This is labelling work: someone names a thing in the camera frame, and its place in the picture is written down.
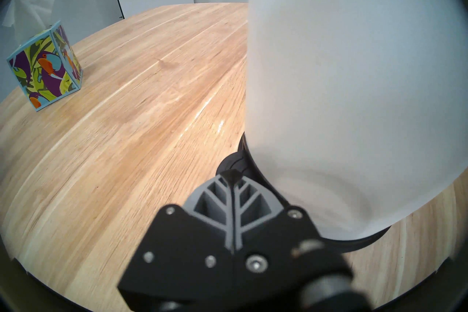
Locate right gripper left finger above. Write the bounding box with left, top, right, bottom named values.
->
left=117, top=170, right=233, bottom=301

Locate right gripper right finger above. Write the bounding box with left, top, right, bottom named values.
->
left=233, top=177, right=325, bottom=279

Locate white pedal trash can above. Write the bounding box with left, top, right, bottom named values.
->
left=216, top=0, right=468, bottom=253

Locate colourful patterned tissue box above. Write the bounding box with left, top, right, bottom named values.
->
left=7, top=21, right=84, bottom=112

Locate white facial tissue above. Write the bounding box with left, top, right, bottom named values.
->
left=2, top=0, right=55, bottom=46

